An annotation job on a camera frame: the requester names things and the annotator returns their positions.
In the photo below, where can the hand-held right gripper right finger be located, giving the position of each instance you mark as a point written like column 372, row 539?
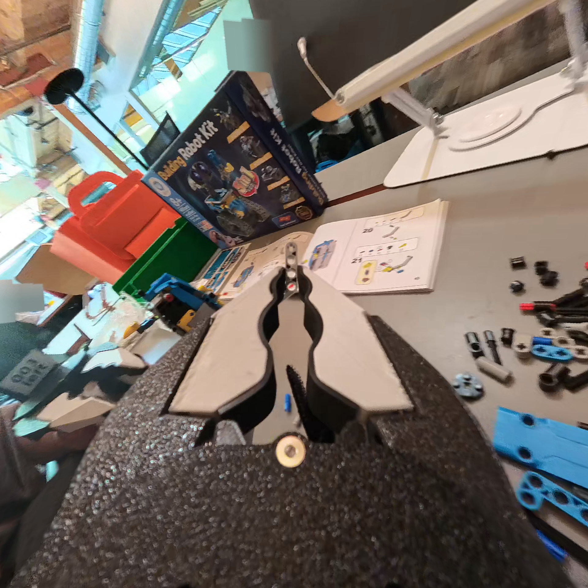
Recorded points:
column 353, row 353

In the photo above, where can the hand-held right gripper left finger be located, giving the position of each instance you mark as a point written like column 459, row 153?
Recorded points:
column 225, row 353

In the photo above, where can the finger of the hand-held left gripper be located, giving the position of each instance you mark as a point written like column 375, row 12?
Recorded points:
column 115, row 358
column 76, row 413

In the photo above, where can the blue grey brick robot model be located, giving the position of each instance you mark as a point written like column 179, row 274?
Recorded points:
column 174, row 303

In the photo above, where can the small blue pin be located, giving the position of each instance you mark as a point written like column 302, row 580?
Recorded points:
column 288, row 403

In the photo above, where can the grey angled beam piece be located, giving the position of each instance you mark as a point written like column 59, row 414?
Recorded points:
column 291, row 264

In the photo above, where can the pile of small brick pieces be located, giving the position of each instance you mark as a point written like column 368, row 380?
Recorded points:
column 553, row 353

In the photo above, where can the grey desk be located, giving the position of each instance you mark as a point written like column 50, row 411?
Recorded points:
column 459, row 220

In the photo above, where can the clear plastic bags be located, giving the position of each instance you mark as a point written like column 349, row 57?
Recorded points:
column 115, row 317

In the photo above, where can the blue sticker sheet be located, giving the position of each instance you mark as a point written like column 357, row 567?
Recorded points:
column 225, row 266

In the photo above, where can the tan board easel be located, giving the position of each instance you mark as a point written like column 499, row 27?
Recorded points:
column 41, row 266

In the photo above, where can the green flat box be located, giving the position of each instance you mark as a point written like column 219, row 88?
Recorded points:
column 174, row 257

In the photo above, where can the open instruction booklet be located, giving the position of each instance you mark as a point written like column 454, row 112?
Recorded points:
column 390, row 248

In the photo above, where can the orange carrier case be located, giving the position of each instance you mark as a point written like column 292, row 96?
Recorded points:
column 115, row 216

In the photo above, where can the dark blue robot kit box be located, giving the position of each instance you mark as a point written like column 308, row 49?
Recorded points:
column 229, row 183

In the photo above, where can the black pole stand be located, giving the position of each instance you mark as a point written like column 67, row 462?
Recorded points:
column 92, row 115

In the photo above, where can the white folding book stand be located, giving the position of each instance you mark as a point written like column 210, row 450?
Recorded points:
column 482, row 138

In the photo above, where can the black board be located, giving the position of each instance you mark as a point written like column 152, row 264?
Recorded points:
column 358, row 36

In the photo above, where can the silver ventilation duct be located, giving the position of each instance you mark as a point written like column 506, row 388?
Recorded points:
column 89, row 46

